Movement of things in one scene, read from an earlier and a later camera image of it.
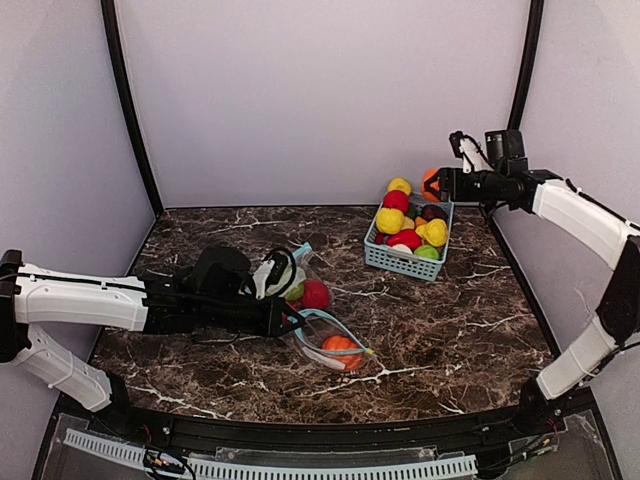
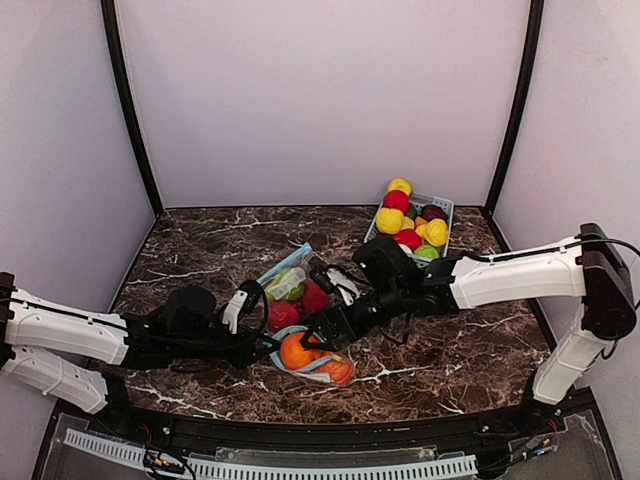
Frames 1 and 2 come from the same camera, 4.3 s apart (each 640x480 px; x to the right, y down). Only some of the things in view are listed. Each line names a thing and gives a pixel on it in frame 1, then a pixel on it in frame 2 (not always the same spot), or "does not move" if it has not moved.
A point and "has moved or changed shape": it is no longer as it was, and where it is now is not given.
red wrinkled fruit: x=315 y=295 has moved or changed shape
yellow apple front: x=389 y=221 does not move
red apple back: x=398 y=200 does not move
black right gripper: x=445 y=184 -> x=335 y=326
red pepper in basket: x=408 y=237 does not move
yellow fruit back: x=400 y=184 does not move
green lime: x=427 y=251 does not move
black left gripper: x=273 y=320 -> x=250 y=353
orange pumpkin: x=351 y=361 -> x=341 y=373
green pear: x=299 y=276 does not move
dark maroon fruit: x=433 y=211 does not move
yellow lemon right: x=435 y=232 does not move
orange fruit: x=426 y=195 -> x=293 y=355
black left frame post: x=112 y=33 does not move
